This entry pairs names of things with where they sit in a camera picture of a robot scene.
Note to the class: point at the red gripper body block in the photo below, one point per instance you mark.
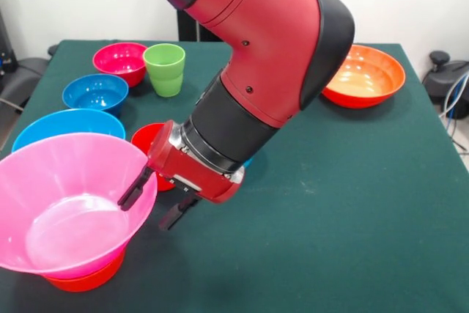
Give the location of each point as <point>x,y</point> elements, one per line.
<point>190,170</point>

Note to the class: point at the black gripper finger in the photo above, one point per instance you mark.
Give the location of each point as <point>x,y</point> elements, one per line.
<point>176,214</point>
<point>133,192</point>

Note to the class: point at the large pink bowl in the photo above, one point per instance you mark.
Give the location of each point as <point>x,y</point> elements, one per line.
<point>55,181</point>

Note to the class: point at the green cup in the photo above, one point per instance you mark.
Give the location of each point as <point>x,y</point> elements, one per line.
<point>165,74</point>

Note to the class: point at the small orange ridged bowl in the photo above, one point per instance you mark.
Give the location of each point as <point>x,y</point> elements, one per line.
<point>88,280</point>

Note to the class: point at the small dark blue bowl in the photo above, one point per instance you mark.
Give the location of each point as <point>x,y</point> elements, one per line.
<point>95,95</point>

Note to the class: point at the large blue bowl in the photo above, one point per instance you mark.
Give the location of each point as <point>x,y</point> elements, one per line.
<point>55,122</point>

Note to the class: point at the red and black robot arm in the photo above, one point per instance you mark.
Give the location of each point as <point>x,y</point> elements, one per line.
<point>264,34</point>

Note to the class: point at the red cup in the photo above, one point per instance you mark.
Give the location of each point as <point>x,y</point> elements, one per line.
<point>143,135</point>

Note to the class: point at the small light blue ridged bowl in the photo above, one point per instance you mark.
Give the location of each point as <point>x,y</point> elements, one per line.
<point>248,162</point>

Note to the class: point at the small pink-red bowl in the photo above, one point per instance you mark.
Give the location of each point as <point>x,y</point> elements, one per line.
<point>119,63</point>

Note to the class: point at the dark green tablecloth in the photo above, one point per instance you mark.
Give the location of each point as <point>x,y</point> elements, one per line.
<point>329,217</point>

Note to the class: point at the black floor stand base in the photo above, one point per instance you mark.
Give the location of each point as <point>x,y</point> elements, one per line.
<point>439,74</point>
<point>25,74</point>

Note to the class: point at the black round knob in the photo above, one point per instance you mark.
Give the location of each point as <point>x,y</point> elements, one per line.
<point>53,50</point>

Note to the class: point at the black equipment rack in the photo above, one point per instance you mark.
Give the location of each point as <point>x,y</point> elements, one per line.
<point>5,52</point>

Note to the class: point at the large orange bowl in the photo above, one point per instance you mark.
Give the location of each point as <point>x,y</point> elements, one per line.
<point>366,78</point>

